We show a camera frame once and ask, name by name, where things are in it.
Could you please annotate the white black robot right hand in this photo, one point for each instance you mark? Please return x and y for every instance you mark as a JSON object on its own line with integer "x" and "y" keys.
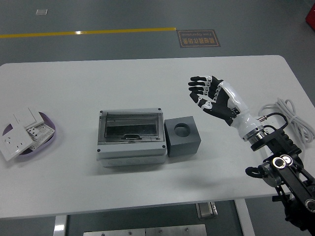
{"x": 221, "y": 103}

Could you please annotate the grey box with clear lid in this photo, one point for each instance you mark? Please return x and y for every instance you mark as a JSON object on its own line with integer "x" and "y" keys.
{"x": 130, "y": 152}

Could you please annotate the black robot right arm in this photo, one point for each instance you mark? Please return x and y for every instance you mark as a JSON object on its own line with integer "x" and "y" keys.
{"x": 290, "y": 172}

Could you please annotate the dark grey cube with hole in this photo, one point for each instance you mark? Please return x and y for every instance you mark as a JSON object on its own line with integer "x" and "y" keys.
{"x": 184, "y": 145}

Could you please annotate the dark floor sign orange text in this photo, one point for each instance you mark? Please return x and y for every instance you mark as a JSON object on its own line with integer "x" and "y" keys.
{"x": 198, "y": 38}

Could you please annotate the white table leg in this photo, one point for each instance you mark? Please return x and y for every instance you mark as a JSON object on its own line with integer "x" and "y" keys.
{"x": 244, "y": 218}
{"x": 59, "y": 226}

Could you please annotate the red object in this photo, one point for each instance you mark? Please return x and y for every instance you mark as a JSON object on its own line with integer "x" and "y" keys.
{"x": 310, "y": 16}

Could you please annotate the yellow floor tape line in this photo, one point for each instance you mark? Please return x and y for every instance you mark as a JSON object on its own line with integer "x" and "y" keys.
{"x": 98, "y": 31}

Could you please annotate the white perforated socket insert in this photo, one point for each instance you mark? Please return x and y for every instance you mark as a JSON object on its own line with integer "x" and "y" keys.
{"x": 43, "y": 131}

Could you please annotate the purple tray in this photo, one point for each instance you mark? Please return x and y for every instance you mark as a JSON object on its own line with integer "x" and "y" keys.
{"x": 37, "y": 152}

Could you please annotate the small silver floor plate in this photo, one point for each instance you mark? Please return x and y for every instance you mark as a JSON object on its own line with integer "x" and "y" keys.
{"x": 41, "y": 11}

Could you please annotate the large white socket plate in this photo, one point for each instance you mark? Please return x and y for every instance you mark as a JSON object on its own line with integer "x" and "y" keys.
{"x": 12, "y": 145}

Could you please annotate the grey metal base plate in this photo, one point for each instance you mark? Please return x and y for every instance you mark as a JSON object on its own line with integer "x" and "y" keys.
{"x": 147, "y": 231}

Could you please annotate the white switch plate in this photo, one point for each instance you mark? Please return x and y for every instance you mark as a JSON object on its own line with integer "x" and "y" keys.
{"x": 24, "y": 116}

